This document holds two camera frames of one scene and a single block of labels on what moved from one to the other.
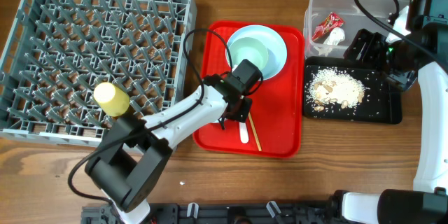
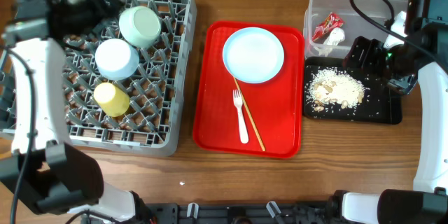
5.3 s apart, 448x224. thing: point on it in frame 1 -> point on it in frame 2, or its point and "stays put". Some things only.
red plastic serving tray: (274, 128) stays put
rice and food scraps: (331, 85) stays put
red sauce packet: (332, 21) stays put
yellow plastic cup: (113, 101) stays put
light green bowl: (250, 49) -> (140, 26)
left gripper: (242, 115) -> (101, 12)
